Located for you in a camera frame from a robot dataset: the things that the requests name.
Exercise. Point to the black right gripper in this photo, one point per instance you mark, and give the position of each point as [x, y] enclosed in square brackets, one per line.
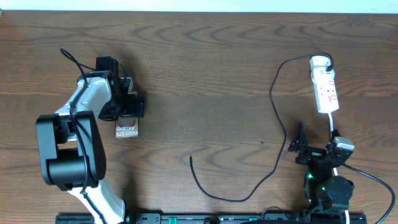
[311, 154]

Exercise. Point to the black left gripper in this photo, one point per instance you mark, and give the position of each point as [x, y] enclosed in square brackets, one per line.
[132, 109]

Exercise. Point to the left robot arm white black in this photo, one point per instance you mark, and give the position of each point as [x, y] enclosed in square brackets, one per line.
[71, 151]

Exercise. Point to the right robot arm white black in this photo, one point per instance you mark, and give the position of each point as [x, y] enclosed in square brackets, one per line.
[328, 194]

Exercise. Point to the white USB charger plug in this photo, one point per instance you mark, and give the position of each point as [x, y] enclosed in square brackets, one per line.
[319, 61]

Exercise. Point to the white power strip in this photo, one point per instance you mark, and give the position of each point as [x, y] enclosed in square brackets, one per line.
[325, 90]

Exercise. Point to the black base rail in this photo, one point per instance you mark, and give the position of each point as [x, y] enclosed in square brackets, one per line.
[156, 218]

